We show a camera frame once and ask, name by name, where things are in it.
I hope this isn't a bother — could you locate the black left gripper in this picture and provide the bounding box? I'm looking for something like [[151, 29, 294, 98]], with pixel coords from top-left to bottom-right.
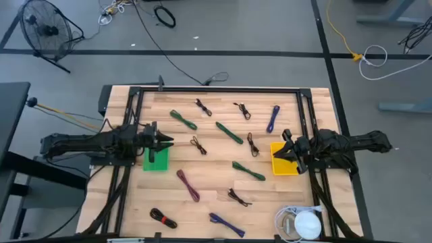
[[140, 121, 175, 163]]

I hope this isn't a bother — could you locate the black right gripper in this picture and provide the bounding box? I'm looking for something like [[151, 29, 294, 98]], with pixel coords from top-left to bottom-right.
[[272, 128, 310, 175]]

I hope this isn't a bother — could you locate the black USB cable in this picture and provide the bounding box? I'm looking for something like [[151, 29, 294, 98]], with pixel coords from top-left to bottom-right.
[[227, 187, 253, 208], [246, 132, 261, 158], [194, 98, 213, 117], [233, 102, 252, 121]]

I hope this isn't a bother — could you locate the maroon braided USB cable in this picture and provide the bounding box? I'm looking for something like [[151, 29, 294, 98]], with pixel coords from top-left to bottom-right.
[[175, 169, 201, 203]]

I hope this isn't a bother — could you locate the green cable tie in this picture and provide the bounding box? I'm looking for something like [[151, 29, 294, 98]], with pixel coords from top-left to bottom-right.
[[215, 121, 244, 145], [232, 161, 267, 182]]

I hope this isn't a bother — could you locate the yellow plastic basket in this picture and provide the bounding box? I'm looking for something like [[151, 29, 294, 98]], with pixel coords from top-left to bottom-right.
[[270, 142, 300, 177]]

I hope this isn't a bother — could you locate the green plastic basket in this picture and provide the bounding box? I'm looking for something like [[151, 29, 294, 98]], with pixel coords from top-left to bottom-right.
[[142, 145, 169, 172]]

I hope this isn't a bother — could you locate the white bulb table lamp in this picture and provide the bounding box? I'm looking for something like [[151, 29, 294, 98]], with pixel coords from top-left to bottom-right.
[[279, 209, 323, 241]]

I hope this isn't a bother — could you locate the orange rod with black knob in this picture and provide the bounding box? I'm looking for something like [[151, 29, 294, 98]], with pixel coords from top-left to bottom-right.
[[26, 97, 102, 131]]

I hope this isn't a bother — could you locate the black desk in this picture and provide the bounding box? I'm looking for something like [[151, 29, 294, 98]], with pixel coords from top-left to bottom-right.
[[0, 82, 89, 240]]

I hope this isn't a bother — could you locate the black floor fan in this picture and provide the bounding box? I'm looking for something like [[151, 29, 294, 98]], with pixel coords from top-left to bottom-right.
[[18, 0, 85, 74]]

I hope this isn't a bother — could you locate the desk with blue-grey legs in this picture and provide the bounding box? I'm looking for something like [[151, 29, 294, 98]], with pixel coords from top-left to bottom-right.
[[356, 0, 432, 27]]

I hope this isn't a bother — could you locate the brown cable centre-left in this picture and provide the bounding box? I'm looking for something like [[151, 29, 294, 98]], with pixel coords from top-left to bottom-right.
[[189, 135, 208, 156]]

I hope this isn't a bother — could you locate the black arm cable harness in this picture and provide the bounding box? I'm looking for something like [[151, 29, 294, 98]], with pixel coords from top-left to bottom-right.
[[308, 170, 364, 239], [79, 165, 132, 237]]

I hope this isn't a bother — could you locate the white round device with cord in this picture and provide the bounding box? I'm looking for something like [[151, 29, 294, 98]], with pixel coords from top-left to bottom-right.
[[273, 205, 323, 243]]

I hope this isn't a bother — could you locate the long black floor cable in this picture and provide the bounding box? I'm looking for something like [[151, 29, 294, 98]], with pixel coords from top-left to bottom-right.
[[133, 0, 230, 86]]

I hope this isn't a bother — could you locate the black aluminium table frame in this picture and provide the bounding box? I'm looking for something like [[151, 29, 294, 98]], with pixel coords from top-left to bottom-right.
[[76, 84, 374, 243]]

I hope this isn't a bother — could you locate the black cable with red tie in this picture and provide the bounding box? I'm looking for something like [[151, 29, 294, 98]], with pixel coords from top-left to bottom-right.
[[149, 207, 178, 230]]

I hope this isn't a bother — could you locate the coiled black floor cable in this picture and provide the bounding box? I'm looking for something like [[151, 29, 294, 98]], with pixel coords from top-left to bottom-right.
[[153, 5, 177, 29]]

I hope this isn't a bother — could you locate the yellow extension cord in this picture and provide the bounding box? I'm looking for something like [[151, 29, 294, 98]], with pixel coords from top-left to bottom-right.
[[325, 0, 364, 63]]

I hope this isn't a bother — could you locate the white floor cable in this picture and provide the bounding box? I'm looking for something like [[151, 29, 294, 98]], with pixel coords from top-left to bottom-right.
[[358, 44, 432, 82]]

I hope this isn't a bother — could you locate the white and yellow cable clutter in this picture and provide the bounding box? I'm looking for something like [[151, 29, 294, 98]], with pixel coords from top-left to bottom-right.
[[97, 0, 136, 26]]

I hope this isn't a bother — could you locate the bundle of black cables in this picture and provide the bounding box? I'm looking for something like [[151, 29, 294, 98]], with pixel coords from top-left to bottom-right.
[[397, 15, 432, 55]]

